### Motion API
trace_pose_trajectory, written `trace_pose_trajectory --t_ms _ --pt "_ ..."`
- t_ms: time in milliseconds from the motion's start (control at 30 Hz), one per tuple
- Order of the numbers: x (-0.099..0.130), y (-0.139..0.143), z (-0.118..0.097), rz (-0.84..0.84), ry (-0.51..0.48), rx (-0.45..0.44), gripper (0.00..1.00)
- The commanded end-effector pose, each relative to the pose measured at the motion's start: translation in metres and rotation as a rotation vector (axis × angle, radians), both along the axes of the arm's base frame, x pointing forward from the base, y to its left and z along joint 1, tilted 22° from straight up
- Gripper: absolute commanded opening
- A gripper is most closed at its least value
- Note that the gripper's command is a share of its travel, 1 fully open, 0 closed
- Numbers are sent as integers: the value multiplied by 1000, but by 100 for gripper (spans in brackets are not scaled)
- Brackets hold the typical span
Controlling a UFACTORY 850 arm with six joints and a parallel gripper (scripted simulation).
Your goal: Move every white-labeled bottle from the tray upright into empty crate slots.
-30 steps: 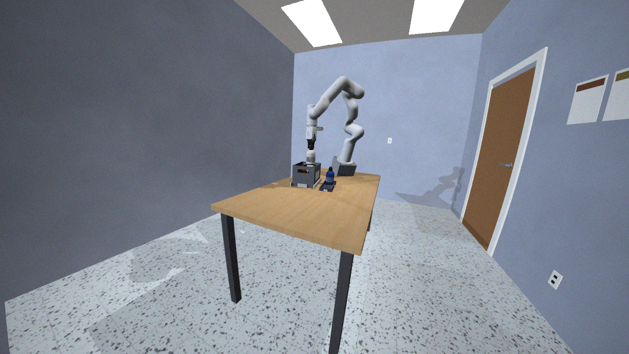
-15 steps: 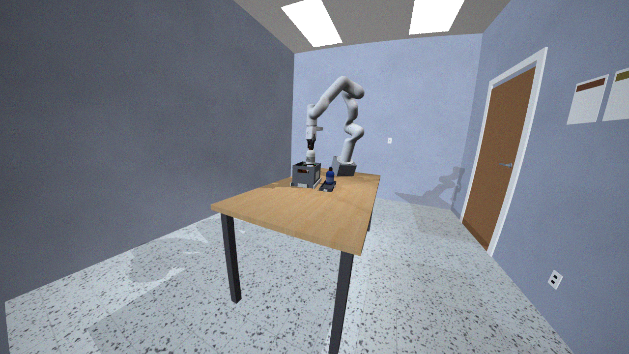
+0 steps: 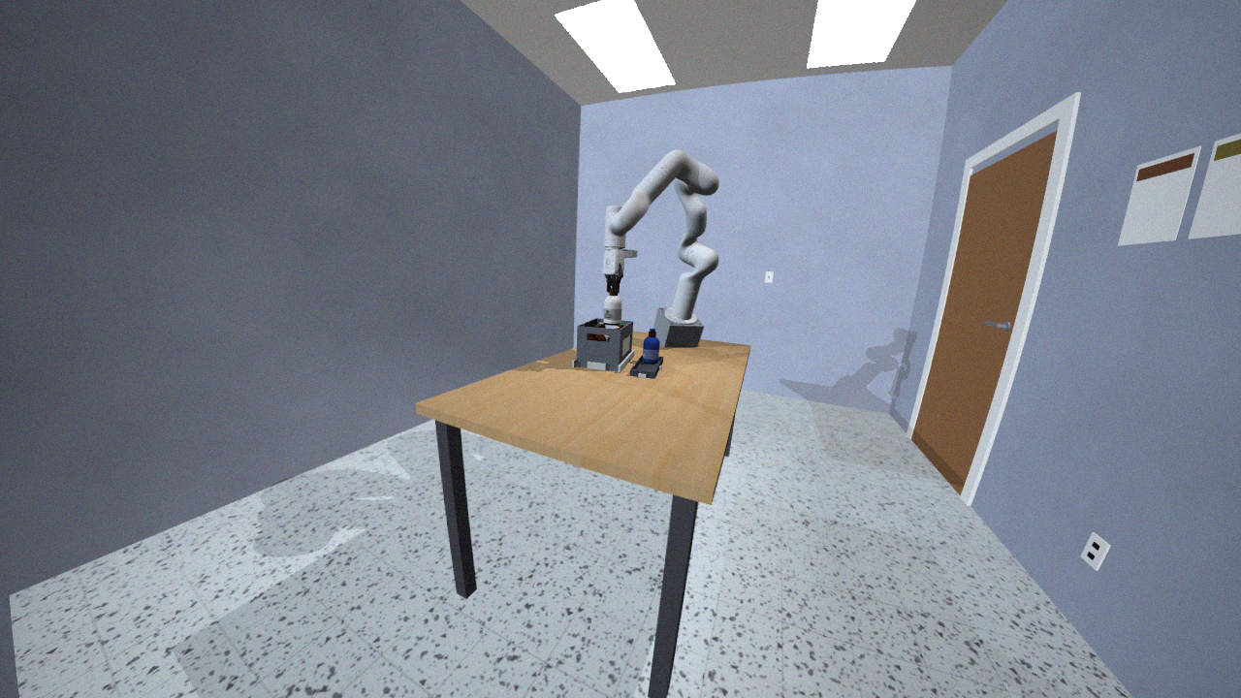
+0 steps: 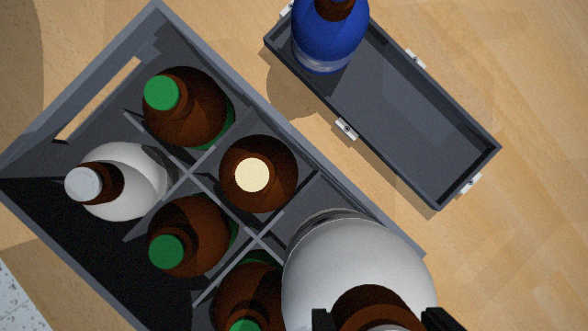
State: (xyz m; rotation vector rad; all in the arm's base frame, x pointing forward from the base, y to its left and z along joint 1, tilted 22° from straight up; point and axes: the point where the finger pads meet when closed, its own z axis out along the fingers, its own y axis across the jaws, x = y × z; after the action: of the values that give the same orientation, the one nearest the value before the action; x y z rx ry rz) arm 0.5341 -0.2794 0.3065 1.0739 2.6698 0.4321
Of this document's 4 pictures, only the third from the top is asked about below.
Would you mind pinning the blue bottle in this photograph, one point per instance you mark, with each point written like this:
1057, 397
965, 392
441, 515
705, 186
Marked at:
651, 348

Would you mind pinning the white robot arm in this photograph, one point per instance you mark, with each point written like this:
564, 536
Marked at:
686, 173

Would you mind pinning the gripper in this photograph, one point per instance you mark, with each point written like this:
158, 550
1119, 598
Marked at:
613, 264

